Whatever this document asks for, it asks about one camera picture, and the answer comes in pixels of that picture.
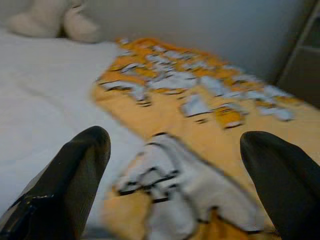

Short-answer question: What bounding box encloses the dark shelf unit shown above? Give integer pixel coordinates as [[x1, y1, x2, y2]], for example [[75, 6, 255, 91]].
[[274, 0, 320, 109]]

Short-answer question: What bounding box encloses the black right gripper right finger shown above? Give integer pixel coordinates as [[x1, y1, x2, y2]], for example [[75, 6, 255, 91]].
[[239, 130, 320, 240]]

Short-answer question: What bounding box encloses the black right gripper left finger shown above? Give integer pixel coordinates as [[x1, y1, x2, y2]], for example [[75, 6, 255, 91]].
[[0, 125, 112, 240]]

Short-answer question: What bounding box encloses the cream plush toy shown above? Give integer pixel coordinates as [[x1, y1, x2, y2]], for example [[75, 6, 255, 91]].
[[5, 0, 101, 44]]

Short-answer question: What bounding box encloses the yellow cartoon print blanket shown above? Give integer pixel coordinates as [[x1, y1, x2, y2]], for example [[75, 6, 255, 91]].
[[90, 36, 320, 240]]

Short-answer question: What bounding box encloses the white bed sheet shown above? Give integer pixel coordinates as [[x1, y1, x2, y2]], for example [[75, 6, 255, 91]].
[[0, 26, 149, 226]]

